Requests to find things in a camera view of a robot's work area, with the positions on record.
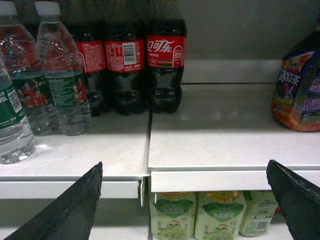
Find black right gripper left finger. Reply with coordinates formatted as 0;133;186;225
6;161;103;240

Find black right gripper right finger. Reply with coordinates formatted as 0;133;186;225
266;160;320;240

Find clear water bottle green label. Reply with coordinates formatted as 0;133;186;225
0;64;36;165

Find white shelf board left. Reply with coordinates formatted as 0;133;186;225
0;112;150;199

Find white shelf board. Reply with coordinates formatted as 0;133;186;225
148;83;320;193
0;112;150;199

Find white shelf board right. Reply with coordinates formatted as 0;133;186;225
148;83;320;193

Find tall water bottle white cap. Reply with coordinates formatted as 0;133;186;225
35;1;91;136

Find water bottle with red players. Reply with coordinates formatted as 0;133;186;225
0;0;58;137

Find green grape drink bottle right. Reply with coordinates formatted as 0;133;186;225
239;190;278;237

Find green grape drink bottle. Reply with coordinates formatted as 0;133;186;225
149;191;197;240
239;190;278;237
194;190;247;240

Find green grape drink bottle middle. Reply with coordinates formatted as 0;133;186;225
194;190;247;240

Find purple orange iced tea bottle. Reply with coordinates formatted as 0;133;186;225
270;29;320;132

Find green grape drink bottle left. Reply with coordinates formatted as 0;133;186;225
149;191;197;240

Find cola bottle with barcode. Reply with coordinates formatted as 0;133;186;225
104;0;146;115

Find cola bottle left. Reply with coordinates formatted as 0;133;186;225
67;0;108;117

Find cola bottle red logo label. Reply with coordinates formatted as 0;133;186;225
146;0;187;114

